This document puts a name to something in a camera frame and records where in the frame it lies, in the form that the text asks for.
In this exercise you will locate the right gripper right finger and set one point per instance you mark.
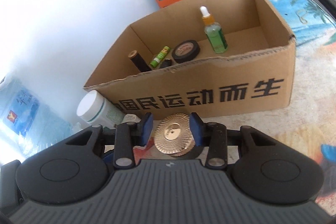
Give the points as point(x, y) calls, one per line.
point(212, 135)

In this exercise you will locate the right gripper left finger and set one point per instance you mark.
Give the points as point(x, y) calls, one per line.
point(127, 136)

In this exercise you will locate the white power adapter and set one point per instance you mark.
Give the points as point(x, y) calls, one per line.
point(131, 118)

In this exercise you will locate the gold lid dark jar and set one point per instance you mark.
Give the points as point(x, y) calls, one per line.
point(173, 137)

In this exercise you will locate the white green pill bottle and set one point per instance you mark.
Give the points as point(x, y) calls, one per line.
point(96, 109)

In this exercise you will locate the black gold cylinder tube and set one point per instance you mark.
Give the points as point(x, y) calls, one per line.
point(138, 61)

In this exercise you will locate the black car key fob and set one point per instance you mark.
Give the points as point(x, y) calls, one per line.
point(166, 63)

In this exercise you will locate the green lip balm tube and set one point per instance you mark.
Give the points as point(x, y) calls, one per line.
point(160, 56)

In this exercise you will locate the black electrical tape roll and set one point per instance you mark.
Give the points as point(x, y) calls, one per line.
point(186, 51)

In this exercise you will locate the green dropper bottle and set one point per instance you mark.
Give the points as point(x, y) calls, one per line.
point(213, 31)

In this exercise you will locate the blue water jug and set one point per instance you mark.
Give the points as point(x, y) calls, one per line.
point(28, 125)

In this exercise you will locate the large brown cardboard box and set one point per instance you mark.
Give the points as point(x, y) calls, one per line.
point(254, 74)

